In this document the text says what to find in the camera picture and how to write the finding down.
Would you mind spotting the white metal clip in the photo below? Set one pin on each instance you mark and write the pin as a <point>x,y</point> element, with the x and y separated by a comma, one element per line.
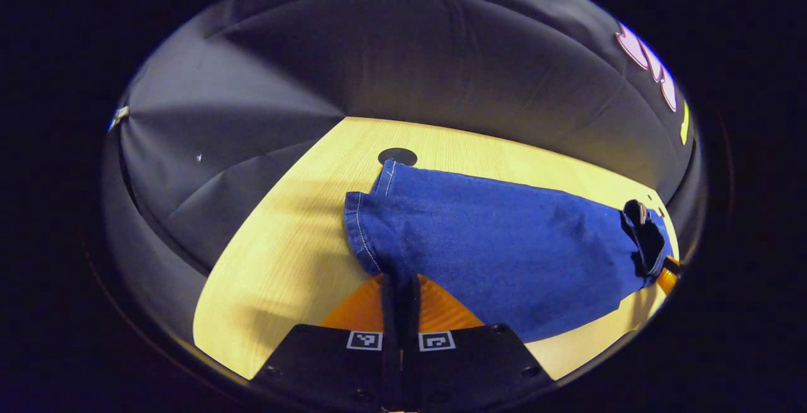
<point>118,116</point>

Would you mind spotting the black backdrop cloth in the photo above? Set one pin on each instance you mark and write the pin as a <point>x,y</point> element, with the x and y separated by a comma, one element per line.
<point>378,53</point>

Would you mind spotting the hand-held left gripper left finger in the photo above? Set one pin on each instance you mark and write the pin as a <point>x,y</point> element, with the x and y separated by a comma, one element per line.
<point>391,350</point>

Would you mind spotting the blue denim jeans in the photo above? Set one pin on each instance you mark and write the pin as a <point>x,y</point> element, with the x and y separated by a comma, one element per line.
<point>504,243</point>

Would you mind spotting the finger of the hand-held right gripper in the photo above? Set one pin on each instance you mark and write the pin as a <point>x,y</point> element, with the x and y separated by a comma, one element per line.
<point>646,243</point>

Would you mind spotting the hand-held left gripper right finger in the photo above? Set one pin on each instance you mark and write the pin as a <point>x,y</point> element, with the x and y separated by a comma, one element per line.
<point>411,350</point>

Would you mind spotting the black round table grommet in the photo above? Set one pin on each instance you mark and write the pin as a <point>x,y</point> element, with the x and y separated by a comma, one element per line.
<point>397,156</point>

